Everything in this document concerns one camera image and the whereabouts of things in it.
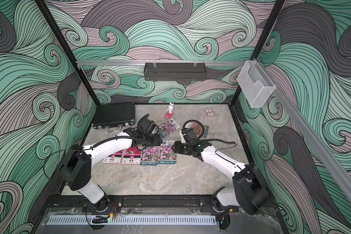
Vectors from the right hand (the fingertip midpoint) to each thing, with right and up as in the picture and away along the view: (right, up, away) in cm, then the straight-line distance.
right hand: (173, 148), depth 84 cm
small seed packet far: (+29, +22, +30) cm, 47 cm away
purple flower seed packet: (-4, +11, +22) cm, 25 cm away
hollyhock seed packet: (-26, -6, +6) cm, 27 cm away
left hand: (-8, +5, +1) cm, 9 cm away
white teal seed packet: (-4, -6, +6) cm, 9 cm away
